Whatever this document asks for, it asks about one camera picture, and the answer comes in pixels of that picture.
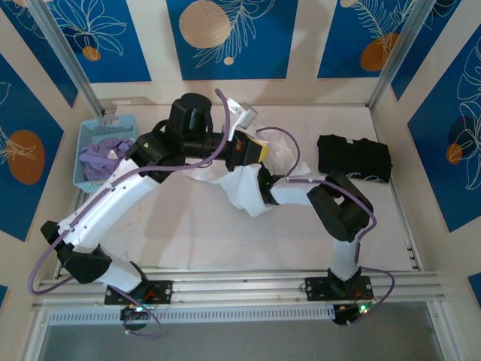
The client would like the small controller circuit board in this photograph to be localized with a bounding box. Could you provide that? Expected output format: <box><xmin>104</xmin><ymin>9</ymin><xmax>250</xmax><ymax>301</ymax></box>
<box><xmin>119</xmin><ymin>304</ymin><xmax>153</xmax><ymax>332</ymax></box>
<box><xmin>332</xmin><ymin>302</ymin><xmax>377</xmax><ymax>327</ymax></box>

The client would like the crumpled purple garment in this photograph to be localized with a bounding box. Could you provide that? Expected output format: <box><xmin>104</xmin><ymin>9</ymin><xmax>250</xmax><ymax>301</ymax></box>
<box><xmin>77</xmin><ymin>137</ymin><xmax>135</xmax><ymax>182</ymax></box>

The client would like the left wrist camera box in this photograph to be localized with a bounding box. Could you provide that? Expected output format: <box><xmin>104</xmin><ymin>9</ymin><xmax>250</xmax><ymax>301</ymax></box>
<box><xmin>226</xmin><ymin>97</ymin><xmax>259</xmax><ymax>131</ymax></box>

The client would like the folded black t-shirt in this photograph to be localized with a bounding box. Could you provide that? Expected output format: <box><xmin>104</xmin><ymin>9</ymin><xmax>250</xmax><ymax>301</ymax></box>
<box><xmin>317</xmin><ymin>134</ymin><xmax>394</xmax><ymax>184</ymax></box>

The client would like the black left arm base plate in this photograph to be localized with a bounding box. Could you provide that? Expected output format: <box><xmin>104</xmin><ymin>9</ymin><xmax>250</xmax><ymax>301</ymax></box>
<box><xmin>104</xmin><ymin>280</ymin><xmax>174</xmax><ymax>305</ymax></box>

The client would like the long aluminium frame rail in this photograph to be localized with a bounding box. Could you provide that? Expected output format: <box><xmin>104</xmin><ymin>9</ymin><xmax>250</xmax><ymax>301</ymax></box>
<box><xmin>32</xmin><ymin>270</ymin><xmax>446</xmax><ymax>311</ymax></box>

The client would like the white slotted cable duct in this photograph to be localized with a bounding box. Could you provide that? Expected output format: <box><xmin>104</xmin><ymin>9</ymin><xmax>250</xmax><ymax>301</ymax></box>
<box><xmin>47</xmin><ymin>305</ymin><xmax>335</xmax><ymax>325</ymax></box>

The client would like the white t-shirt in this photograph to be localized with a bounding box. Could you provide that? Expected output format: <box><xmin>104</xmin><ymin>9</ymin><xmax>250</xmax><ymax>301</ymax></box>
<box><xmin>183</xmin><ymin>126</ymin><xmax>313</xmax><ymax>219</ymax></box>

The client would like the aluminium frame post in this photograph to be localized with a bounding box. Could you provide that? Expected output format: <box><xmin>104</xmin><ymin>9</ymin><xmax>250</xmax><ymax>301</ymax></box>
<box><xmin>367</xmin><ymin>0</ymin><xmax>439</xmax><ymax>111</ymax></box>
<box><xmin>28</xmin><ymin>0</ymin><xmax>104</xmax><ymax>117</ymax></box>

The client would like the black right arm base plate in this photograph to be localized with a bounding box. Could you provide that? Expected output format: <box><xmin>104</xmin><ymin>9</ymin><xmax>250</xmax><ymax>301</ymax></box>
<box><xmin>304</xmin><ymin>276</ymin><xmax>374</xmax><ymax>302</ymax></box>

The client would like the light blue plastic basket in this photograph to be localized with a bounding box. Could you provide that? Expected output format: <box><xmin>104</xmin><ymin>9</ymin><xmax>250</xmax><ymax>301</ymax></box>
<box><xmin>72</xmin><ymin>114</ymin><xmax>141</xmax><ymax>193</ymax></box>

